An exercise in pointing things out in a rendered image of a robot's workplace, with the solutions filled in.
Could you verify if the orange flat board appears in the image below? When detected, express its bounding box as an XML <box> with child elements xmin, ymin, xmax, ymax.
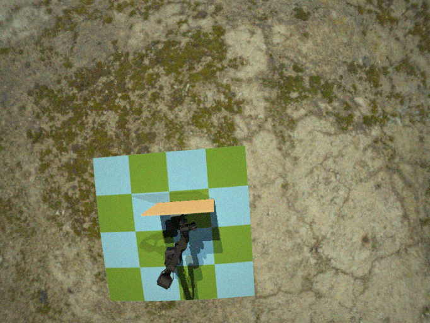
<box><xmin>142</xmin><ymin>199</ymin><xmax>214</xmax><ymax>216</ymax></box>

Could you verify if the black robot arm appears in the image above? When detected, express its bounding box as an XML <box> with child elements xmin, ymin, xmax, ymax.
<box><xmin>157</xmin><ymin>222</ymin><xmax>197</xmax><ymax>289</ymax></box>

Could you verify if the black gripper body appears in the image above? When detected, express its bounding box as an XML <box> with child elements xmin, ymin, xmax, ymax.
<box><xmin>179</xmin><ymin>224</ymin><xmax>190</xmax><ymax>236</ymax></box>

